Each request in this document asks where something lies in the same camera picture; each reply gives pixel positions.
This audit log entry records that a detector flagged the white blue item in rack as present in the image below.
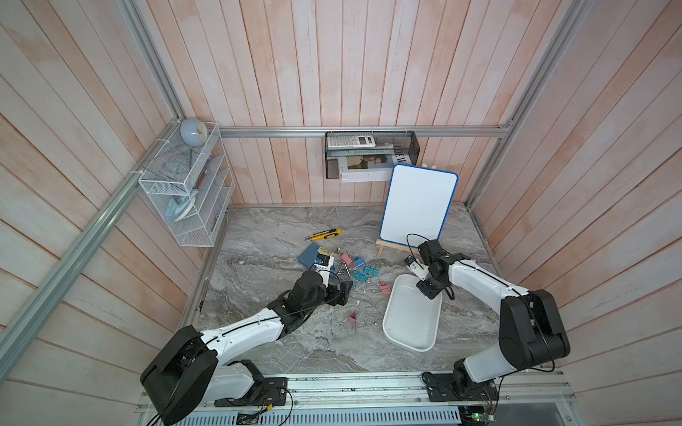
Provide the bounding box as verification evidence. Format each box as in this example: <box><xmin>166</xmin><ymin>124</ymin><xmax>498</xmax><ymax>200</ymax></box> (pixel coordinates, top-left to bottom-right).
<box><xmin>164</xmin><ymin>190</ymin><xmax>198</xmax><ymax>225</ymax></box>

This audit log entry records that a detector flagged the white board blue frame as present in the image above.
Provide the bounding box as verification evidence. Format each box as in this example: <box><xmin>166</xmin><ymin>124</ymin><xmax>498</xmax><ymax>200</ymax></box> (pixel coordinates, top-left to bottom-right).
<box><xmin>378</xmin><ymin>164</ymin><xmax>459</xmax><ymax>246</ymax></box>

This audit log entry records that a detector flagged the aluminium frame rail right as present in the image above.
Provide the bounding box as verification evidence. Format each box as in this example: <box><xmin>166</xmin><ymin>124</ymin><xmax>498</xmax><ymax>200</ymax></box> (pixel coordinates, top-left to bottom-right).
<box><xmin>464</xmin><ymin>1</ymin><xmax>594</xmax><ymax>213</ymax></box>

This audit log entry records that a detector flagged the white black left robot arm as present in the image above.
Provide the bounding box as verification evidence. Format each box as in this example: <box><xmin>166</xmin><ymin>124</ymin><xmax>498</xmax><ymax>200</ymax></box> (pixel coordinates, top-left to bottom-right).
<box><xmin>140</xmin><ymin>271</ymin><xmax>353</xmax><ymax>425</ymax></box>

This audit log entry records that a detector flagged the white plastic storage box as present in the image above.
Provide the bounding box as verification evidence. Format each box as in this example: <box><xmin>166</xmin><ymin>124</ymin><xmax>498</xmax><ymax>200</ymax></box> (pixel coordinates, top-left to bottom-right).
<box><xmin>382</xmin><ymin>274</ymin><xmax>442</xmax><ymax>353</ymax></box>

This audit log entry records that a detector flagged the teal binder clip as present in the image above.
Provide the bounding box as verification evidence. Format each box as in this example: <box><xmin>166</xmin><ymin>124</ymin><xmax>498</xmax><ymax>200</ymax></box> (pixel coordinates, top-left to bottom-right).
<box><xmin>364</xmin><ymin>266</ymin><xmax>379</xmax><ymax>277</ymax></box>
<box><xmin>352</xmin><ymin>271</ymin><xmax>369</xmax><ymax>283</ymax></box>

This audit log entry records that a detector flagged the white calculator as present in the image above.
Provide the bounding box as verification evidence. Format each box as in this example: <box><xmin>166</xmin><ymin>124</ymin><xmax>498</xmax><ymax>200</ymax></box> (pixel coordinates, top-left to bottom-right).
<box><xmin>326</xmin><ymin>133</ymin><xmax>376</xmax><ymax>151</ymax></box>

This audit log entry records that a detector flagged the aluminium frame rail left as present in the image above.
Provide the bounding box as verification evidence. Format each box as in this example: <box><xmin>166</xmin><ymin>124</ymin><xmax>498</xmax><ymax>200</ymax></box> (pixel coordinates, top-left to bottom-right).
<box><xmin>1</xmin><ymin>140</ymin><xmax>161</xmax><ymax>383</ymax></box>

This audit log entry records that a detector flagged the pink binder clip in pile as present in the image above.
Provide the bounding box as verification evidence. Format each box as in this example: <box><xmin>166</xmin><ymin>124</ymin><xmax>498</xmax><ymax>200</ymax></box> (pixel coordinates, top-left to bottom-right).
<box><xmin>342</xmin><ymin>253</ymin><xmax>354</xmax><ymax>266</ymax></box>

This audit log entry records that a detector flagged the aluminium frame rail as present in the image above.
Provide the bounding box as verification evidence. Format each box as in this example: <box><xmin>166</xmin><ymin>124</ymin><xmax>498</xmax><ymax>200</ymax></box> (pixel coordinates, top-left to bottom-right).
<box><xmin>464</xmin><ymin>1</ymin><xmax>594</xmax><ymax>213</ymax></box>
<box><xmin>220</xmin><ymin>125</ymin><xmax>511</xmax><ymax>138</ymax></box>
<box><xmin>1</xmin><ymin>140</ymin><xmax>161</xmax><ymax>383</ymax></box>

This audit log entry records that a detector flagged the small wooden easel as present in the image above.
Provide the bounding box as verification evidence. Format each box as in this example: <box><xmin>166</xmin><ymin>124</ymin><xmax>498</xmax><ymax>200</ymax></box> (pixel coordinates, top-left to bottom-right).
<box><xmin>376</xmin><ymin>239</ymin><xmax>420</xmax><ymax>258</ymax></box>

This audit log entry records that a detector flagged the aluminium frame rail back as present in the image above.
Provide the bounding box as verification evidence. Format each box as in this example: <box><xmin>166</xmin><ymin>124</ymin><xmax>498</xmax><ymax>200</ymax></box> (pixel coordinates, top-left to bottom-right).
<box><xmin>220</xmin><ymin>125</ymin><xmax>511</xmax><ymax>138</ymax></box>

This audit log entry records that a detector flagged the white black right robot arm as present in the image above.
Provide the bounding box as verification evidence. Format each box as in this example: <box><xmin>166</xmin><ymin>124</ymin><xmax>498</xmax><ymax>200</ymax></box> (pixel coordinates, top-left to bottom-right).
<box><xmin>412</xmin><ymin>240</ymin><xmax>570</xmax><ymax>392</ymax></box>

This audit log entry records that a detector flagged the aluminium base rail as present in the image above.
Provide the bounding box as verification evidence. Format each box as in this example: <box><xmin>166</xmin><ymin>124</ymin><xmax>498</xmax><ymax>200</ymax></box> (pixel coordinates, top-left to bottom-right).
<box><xmin>132</xmin><ymin>369</ymin><xmax>579</xmax><ymax>426</ymax></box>

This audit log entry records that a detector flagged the white wire mesh shelf rack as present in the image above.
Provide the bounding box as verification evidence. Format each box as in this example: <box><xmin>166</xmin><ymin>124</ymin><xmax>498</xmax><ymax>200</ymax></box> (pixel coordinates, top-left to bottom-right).
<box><xmin>139</xmin><ymin>122</ymin><xmax>236</xmax><ymax>248</ymax></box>

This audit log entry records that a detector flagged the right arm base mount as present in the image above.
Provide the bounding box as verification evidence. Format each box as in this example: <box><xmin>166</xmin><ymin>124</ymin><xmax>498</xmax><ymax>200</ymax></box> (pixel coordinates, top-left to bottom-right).
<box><xmin>421</xmin><ymin>359</ymin><xmax>499</xmax><ymax>402</ymax></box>

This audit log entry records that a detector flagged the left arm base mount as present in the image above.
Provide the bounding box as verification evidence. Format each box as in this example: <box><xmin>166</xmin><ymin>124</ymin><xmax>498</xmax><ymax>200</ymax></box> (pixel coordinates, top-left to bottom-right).
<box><xmin>212</xmin><ymin>360</ymin><xmax>291</xmax><ymax>408</ymax></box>

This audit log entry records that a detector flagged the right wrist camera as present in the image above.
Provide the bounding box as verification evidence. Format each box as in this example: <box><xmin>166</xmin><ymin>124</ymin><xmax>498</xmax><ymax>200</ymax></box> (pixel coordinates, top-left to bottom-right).
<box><xmin>404</xmin><ymin>256</ymin><xmax>429</xmax><ymax>282</ymax></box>

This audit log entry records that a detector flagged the black mesh wall tray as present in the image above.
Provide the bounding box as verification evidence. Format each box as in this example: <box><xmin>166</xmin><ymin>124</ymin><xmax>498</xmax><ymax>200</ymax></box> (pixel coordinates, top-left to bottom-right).
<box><xmin>324</xmin><ymin>131</ymin><xmax>421</xmax><ymax>183</ymax></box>

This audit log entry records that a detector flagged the yellow black utility knife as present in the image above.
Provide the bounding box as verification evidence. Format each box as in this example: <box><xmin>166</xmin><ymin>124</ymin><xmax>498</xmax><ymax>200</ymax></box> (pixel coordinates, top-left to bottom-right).
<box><xmin>305</xmin><ymin>228</ymin><xmax>343</xmax><ymax>241</ymax></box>

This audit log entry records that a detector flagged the magazine with photo cover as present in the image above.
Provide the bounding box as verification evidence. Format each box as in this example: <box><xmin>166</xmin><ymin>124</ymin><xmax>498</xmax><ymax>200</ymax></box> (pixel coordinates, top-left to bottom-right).
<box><xmin>339</xmin><ymin>154</ymin><xmax>413</xmax><ymax>183</ymax></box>

